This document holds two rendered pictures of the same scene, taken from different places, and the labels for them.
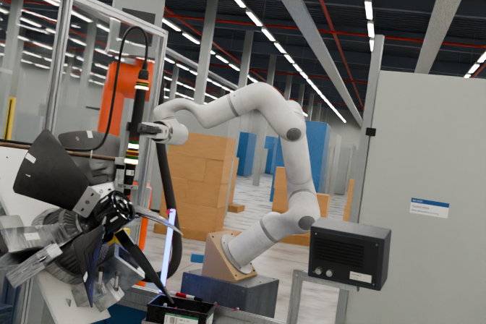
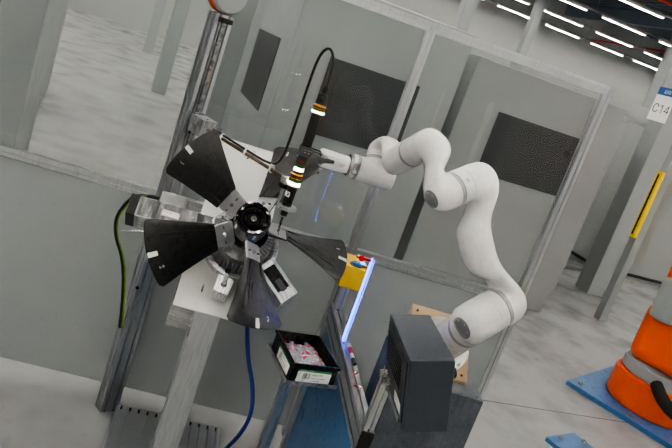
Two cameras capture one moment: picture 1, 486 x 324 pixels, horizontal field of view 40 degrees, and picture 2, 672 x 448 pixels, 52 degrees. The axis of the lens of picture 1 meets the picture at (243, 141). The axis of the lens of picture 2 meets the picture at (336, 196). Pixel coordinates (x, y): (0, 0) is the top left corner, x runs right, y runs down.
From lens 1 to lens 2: 2.02 m
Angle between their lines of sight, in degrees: 57
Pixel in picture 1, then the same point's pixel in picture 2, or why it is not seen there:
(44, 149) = (204, 145)
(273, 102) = (429, 154)
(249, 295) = not seen: hidden behind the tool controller
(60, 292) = (201, 277)
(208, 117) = (385, 160)
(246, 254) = not seen: hidden behind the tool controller
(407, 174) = not seen: outside the picture
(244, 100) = (407, 147)
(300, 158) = (464, 239)
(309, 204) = (474, 306)
